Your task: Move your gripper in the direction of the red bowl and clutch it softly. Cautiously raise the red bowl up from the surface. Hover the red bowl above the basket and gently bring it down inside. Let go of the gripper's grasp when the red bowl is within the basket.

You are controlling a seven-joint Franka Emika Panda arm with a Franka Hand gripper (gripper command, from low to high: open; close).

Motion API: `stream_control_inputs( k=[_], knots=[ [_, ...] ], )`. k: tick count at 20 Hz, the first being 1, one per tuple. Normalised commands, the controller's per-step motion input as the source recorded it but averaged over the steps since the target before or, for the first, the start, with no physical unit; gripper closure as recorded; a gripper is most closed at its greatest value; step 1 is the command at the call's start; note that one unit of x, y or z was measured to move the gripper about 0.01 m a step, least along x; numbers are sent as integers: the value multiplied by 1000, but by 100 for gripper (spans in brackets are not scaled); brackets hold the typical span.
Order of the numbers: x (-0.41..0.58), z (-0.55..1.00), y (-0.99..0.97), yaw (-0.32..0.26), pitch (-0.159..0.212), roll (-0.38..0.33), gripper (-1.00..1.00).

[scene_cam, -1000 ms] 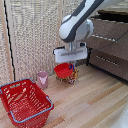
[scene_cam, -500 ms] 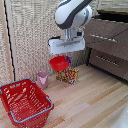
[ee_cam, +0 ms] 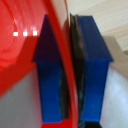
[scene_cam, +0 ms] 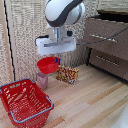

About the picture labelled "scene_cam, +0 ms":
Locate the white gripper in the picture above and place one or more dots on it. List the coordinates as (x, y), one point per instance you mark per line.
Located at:
(55, 46)

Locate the red plastic bowl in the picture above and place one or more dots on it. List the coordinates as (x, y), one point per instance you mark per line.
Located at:
(47, 65)

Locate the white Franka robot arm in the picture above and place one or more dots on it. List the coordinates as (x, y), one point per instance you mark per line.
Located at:
(63, 13)

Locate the red basket with blue rim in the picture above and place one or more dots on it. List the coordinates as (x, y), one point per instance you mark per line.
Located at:
(25, 103)

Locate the colourful patterned snack box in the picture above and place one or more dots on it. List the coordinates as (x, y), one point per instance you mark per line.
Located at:
(67, 74)

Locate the pink plastic cup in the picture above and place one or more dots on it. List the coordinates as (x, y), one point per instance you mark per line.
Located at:
(42, 80)

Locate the brown wooden drawer cabinet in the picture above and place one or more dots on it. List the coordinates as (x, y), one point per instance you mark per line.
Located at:
(108, 43)

